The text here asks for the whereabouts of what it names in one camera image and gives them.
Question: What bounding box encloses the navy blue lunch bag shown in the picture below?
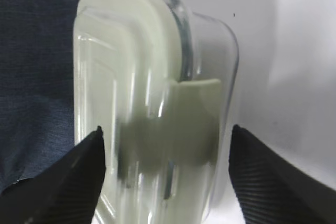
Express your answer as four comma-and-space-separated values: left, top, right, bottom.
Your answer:
1, 0, 79, 190

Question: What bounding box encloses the green lid glass container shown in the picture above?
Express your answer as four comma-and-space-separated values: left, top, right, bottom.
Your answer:
73, 0, 239, 223

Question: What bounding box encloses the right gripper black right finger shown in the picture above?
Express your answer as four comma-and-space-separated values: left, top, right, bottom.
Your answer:
228, 125, 335, 223

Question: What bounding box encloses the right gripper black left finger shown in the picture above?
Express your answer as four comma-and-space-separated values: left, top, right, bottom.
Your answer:
1, 126, 106, 223

